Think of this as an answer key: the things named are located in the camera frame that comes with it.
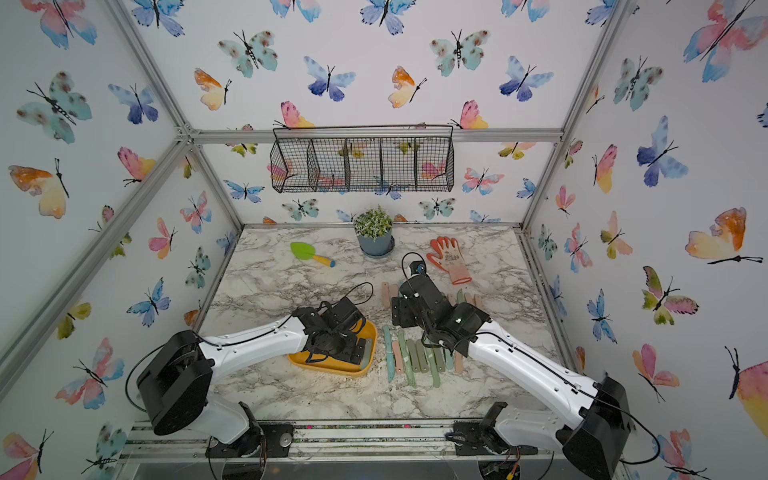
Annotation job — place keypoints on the yellow storage box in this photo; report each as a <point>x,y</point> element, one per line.
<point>356,359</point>

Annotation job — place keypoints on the red white garden glove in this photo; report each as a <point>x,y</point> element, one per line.
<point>446,255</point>

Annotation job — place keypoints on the black wire wall basket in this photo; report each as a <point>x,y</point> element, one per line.
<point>386,160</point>

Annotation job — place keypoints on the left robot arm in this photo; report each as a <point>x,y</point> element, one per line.
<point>176,388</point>

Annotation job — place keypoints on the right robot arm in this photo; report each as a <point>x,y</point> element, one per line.
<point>586,420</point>

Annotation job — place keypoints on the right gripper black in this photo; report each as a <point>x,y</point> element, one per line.
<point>401,312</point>

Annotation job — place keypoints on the green yellow toy trowel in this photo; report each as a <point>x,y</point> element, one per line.
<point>304,251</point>

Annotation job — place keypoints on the aluminium front rail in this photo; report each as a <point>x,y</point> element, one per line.
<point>334,440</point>

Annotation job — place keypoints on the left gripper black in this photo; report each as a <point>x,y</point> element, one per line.
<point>350,354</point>

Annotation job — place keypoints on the brownish pink folding knife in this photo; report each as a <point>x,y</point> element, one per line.
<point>399,362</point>

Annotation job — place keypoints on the teal ceramic knife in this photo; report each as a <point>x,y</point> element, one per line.
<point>389,354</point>

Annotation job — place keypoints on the pink folding fruit knife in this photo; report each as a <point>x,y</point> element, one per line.
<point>385,295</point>

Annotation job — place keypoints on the potted green plant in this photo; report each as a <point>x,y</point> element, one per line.
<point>373,229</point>

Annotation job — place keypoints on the small teal folding knife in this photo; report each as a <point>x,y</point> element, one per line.
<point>449,361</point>

